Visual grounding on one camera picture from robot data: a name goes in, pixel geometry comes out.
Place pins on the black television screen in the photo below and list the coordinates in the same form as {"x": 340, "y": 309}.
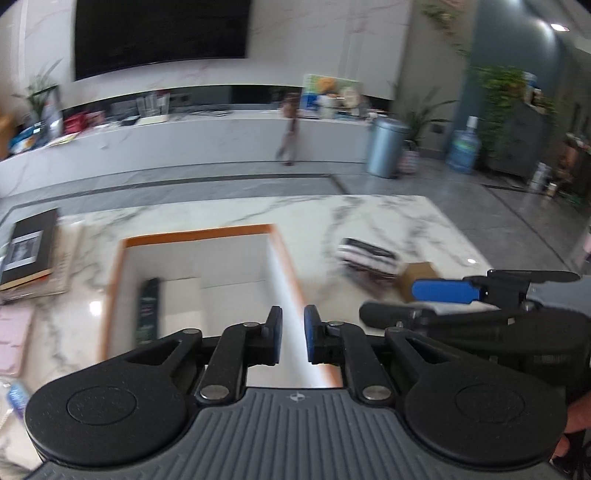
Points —
{"x": 161, "y": 32}

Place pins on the white plastic container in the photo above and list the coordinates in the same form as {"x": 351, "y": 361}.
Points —
{"x": 540, "y": 177}

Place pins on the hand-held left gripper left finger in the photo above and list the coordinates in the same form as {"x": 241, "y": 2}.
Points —
{"x": 275, "y": 334}

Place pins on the colourful picture board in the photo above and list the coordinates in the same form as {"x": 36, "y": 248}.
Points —
{"x": 330, "y": 92}

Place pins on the slim potted plant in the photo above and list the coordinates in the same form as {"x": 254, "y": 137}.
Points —
{"x": 39, "y": 90}

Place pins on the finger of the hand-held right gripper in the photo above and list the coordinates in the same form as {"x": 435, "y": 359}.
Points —
{"x": 443, "y": 290}
{"x": 397, "y": 316}

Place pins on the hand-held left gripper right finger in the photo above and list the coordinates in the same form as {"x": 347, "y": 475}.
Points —
{"x": 311, "y": 334}

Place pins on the stack of magazines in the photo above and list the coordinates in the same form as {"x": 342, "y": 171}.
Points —
{"x": 67, "y": 263}

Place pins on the black white striped case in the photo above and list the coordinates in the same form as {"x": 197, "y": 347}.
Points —
{"x": 364, "y": 261}

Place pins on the black remote control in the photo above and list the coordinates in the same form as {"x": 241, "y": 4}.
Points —
{"x": 147, "y": 309}

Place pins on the brown cardboard box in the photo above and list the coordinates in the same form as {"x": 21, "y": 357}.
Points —
{"x": 418, "y": 274}

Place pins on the blue water jug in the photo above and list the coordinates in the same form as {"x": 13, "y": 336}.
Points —
{"x": 463, "y": 150}

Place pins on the white storage box orange rim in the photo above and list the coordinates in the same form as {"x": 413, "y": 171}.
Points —
{"x": 231, "y": 272}

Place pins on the potted leafy plant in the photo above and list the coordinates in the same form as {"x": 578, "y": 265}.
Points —
{"x": 422, "y": 115}

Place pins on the blue white packet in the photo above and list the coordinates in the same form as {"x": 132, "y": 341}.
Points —
{"x": 17, "y": 396}

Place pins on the pink notebook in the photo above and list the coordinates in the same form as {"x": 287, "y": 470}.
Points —
{"x": 14, "y": 339}

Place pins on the green climbing plant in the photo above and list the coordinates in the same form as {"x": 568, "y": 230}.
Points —
{"x": 501, "y": 97}

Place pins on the black hardcover book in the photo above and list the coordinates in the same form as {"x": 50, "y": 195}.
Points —
{"x": 27, "y": 249}

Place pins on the grey cabinet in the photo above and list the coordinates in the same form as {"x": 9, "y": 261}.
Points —
{"x": 526, "y": 138}

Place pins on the grey metal trash can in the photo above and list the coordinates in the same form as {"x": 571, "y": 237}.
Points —
{"x": 385, "y": 147}

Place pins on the person's right hand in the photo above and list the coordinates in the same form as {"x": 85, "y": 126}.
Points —
{"x": 576, "y": 417}

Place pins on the white marble tv console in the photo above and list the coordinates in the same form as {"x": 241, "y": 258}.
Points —
{"x": 194, "y": 143}

